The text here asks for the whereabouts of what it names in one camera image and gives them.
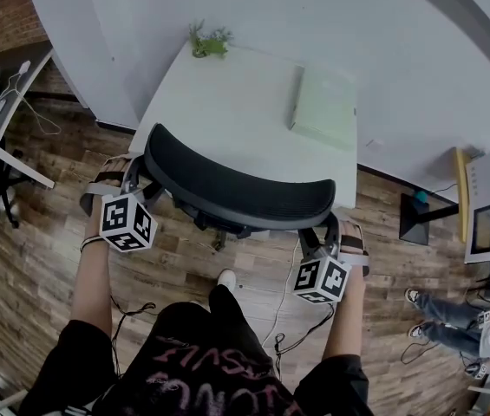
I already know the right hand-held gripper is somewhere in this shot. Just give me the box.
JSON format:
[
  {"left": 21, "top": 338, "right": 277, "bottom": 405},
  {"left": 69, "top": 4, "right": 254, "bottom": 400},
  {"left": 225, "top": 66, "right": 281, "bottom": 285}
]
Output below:
[{"left": 292, "top": 227, "right": 354, "bottom": 307}]

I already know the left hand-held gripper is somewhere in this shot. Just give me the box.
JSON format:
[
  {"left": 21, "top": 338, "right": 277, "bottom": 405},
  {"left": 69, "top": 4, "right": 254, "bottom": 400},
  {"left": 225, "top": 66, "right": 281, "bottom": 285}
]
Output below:
[{"left": 98, "top": 159, "right": 160, "bottom": 254}]

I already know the black mesh office chair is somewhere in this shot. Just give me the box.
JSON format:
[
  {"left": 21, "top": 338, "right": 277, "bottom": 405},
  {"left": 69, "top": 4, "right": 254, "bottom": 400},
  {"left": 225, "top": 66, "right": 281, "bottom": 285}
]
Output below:
[{"left": 80, "top": 122, "right": 371, "bottom": 277}]

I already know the person's right forearm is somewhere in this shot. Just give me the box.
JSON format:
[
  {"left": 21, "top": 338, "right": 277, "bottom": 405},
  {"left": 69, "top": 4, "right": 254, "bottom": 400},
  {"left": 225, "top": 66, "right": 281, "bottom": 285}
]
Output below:
[{"left": 321, "top": 270, "right": 368, "bottom": 361}]

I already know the person's left forearm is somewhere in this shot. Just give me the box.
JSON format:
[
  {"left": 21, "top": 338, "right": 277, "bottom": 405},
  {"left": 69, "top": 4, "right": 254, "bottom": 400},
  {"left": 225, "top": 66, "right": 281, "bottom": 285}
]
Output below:
[{"left": 69, "top": 196, "right": 114, "bottom": 335}]

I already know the black and white wristband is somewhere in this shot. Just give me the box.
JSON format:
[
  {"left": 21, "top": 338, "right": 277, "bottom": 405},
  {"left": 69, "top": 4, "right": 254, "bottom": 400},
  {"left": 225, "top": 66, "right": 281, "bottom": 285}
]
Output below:
[{"left": 79, "top": 234, "right": 103, "bottom": 254}]

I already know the person's white shoe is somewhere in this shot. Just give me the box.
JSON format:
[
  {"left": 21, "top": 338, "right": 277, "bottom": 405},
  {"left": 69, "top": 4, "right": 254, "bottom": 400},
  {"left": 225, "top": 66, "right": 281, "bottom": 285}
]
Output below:
[{"left": 217, "top": 268, "right": 238, "bottom": 295}]

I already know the black stand base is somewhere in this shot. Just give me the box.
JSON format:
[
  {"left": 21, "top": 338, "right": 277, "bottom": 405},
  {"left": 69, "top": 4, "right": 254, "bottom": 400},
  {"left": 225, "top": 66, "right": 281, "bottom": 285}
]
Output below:
[{"left": 399, "top": 191, "right": 460, "bottom": 247}]

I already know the person's black printed shirt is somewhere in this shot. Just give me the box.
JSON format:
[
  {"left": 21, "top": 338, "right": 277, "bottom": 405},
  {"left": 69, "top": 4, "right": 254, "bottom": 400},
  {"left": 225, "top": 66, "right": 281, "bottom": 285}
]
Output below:
[{"left": 17, "top": 283, "right": 375, "bottom": 416}]

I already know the yellow board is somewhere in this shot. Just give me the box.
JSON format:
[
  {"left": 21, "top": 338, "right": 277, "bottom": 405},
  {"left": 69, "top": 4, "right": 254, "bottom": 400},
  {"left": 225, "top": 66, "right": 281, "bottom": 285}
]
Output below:
[{"left": 451, "top": 146, "right": 472, "bottom": 244}]

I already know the white panel with screen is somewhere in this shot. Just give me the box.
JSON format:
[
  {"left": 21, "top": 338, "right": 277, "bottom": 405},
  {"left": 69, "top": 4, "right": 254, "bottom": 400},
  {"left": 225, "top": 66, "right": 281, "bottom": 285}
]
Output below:
[{"left": 462, "top": 151, "right": 490, "bottom": 265}]

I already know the pale green flat box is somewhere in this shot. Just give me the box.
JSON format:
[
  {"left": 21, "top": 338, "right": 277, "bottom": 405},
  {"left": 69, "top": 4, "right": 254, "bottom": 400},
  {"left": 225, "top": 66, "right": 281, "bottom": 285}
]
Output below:
[{"left": 287, "top": 63, "right": 358, "bottom": 152}]

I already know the green potted plant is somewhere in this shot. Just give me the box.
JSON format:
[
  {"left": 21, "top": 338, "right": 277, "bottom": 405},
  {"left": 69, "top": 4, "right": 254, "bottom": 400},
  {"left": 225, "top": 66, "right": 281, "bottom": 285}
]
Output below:
[{"left": 187, "top": 18, "right": 234, "bottom": 61}]

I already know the white floor cable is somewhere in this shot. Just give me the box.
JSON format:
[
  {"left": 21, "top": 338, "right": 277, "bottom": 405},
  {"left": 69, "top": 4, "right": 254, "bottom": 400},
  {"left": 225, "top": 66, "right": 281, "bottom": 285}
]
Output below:
[{"left": 261, "top": 236, "right": 301, "bottom": 351}]

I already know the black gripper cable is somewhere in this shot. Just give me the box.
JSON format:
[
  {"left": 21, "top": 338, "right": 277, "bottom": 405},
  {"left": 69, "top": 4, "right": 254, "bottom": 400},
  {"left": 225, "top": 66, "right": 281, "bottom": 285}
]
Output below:
[
  {"left": 108, "top": 295, "right": 158, "bottom": 379},
  {"left": 272, "top": 302, "right": 337, "bottom": 381}
]

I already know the black floor cable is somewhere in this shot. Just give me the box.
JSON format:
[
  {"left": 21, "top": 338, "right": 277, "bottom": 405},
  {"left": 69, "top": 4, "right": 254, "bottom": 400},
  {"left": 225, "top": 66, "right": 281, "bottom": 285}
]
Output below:
[{"left": 400, "top": 339, "right": 441, "bottom": 366}]

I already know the thin white charger cable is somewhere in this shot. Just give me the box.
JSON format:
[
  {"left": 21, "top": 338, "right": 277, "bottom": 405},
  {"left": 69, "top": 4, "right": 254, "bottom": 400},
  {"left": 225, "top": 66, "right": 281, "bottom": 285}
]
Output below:
[{"left": 0, "top": 72, "right": 62, "bottom": 137}]

